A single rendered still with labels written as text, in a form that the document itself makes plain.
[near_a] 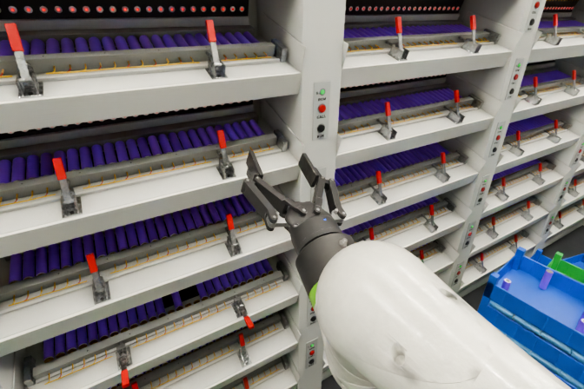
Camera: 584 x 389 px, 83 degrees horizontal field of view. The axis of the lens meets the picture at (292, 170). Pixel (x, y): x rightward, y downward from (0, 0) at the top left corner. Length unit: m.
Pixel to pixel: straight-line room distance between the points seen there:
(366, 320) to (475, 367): 0.07
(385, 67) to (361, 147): 0.19
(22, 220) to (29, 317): 0.20
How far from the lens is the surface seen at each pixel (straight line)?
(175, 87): 0.58
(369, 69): 0.77
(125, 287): 0.76
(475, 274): 1.76
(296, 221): 0.51
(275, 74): 0.64
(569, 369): 1.19
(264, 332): 1.10
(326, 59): 0.69
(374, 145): 0.84
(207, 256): 0.77
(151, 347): 0.90
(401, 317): 0.27
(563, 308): 1.24
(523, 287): 1.25
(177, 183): 0.66
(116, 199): 0.65
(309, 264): 0.45
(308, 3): 0.66
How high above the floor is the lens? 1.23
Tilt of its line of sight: 26 degrees down
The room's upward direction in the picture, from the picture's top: straight up
